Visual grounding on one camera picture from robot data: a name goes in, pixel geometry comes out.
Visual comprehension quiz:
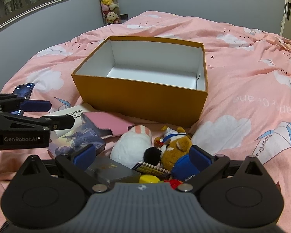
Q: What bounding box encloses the yellow toy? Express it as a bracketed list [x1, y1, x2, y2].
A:
[139, 174, 162, 184]

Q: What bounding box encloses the black smartphone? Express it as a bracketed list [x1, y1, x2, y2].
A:
[10, 83, 35, 116]

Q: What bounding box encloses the pink printed blanket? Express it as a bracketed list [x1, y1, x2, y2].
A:
[0, 11, 291, 233]

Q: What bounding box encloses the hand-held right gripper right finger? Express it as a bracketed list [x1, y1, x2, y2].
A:
[177, 145, 272, 194]

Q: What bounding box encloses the dark grey box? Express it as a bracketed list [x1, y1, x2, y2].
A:
[85, 156, 141, 187]

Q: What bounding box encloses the white plush with black pompom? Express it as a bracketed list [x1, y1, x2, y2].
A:
[110, 125, 162, 169]

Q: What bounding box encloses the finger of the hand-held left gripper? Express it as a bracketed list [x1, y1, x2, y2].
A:
[0, 93, 52, 113]
[0, 113, 75, 132]

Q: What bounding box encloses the white rectangular box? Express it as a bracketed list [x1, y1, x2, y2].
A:
[42, 103, 98, 139]

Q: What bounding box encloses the illustrated purple box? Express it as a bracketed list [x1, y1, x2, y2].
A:
[47, 123, 106, 158]

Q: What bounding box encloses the brown bear plush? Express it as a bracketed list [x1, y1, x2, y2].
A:
[154, 125, 202, 182]

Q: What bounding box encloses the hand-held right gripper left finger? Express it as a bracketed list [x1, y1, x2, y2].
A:
[13, 144, 109, 194]

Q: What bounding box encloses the orange cardboard box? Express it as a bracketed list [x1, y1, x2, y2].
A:
[71, 36, 208, 129]

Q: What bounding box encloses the pink mini backpack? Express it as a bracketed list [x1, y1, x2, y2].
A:
[81, 112, 136, 140]

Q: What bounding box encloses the red orange crocheted toy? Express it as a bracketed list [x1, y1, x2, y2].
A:
[163, 179, 185, 190]

